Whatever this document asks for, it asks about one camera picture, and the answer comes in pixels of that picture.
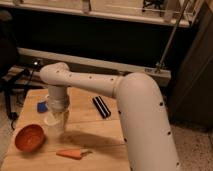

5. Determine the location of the orange ceramic bowl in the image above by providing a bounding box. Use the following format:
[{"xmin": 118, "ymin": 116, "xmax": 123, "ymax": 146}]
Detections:
[{"xmin": 15, "ymin": 124, "xmax": 45, "ymax": 152}]

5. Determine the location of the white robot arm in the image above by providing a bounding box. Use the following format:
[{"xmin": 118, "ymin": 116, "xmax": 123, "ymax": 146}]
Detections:
[{"xmin": 40, "ymin": 62, "xmax": 182, "ymax": 171}]

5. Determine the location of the blue small object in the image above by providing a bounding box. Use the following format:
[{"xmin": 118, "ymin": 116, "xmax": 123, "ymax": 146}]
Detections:
[{"xmin": 37, "ymin": 102, "xmax": 47, "ymax": 113}]

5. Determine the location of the orange toy carrot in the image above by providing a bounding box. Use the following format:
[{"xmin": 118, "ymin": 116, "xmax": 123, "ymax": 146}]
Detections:
[{"xmin": 56, "ymin": 149, "xmax": 91, "ymax": 160}]

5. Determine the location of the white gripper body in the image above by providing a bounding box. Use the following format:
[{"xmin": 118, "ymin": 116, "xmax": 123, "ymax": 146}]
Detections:
[{"xmin": 47, "ymin": 85, "xmax": 70, "ymax": 113}]

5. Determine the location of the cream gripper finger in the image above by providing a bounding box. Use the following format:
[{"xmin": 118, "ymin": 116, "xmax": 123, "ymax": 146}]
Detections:
[{"xmin": 62, "ymin": 110, "xmax": 69, "ymax": 131}]

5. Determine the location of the metal pole stand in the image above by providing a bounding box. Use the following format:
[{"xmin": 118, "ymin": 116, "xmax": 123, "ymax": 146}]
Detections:
[{"xmin": 155, "ymin": 0, "xmax": 190, "ymax": 73}]

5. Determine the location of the black white striped block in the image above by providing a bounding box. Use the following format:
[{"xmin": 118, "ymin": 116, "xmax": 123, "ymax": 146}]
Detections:
[{"xmin": 92, "ymin": 96, "xmax": 111, "ymax": 119}]

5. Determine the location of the black office chair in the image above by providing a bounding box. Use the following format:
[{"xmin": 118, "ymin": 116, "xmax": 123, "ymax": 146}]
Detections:
[{"xmin": 0, "ymin": 10, "xmax": 40, "ymax": 129}]

